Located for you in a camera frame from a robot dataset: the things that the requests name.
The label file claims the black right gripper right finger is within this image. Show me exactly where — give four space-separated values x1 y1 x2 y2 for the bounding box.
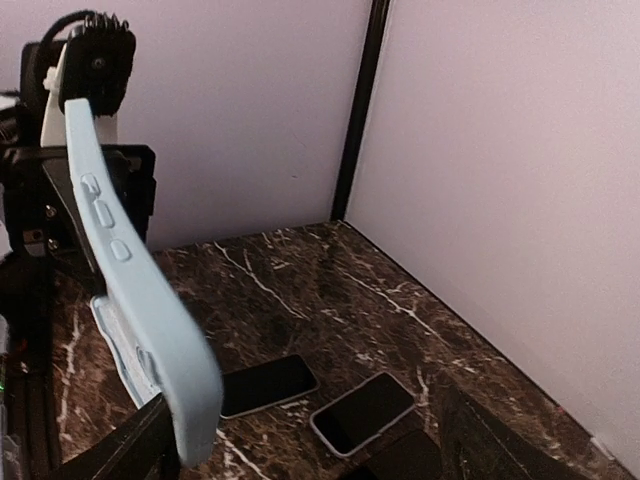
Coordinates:
433 374 555 479

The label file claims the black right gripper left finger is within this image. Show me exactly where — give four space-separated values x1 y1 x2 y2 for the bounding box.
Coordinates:
49 394 180 480

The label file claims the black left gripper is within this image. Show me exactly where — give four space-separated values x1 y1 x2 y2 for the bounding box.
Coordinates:
1 145 156 294

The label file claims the light blue phone case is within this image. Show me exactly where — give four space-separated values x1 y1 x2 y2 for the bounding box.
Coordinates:
65 99 223 467

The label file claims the lilac phone case with ring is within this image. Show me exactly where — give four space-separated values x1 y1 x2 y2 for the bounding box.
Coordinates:
309 372 415 458

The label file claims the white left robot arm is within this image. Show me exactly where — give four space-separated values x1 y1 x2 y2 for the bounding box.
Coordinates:
1 10 179 479

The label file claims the silver edged phone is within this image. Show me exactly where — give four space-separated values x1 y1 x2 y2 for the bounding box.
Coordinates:
221 354 319 419

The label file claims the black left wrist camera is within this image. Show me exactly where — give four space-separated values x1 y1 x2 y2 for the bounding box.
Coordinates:
58 12 136 117

